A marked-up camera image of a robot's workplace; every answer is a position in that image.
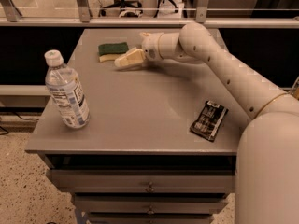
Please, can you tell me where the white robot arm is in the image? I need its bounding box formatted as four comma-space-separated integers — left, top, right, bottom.
115, 22, 299, 224

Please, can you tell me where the clear plastic water bottle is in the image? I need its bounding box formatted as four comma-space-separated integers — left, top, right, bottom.
44, 49, 90, 129

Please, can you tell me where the black snack packet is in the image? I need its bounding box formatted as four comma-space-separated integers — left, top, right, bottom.
190, 100, 228, 142

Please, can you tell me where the green and yellow sponge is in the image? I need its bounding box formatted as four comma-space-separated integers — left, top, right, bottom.
98, 42, 129, 62

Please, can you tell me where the grey drawer cabinet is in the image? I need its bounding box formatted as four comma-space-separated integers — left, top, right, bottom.
26, 29, 249, 224

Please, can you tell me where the metal window rail frame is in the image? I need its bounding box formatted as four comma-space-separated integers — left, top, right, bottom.
0, 0, 299, 29

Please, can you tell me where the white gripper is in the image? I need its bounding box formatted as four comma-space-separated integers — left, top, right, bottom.
114, 32, 162, 68

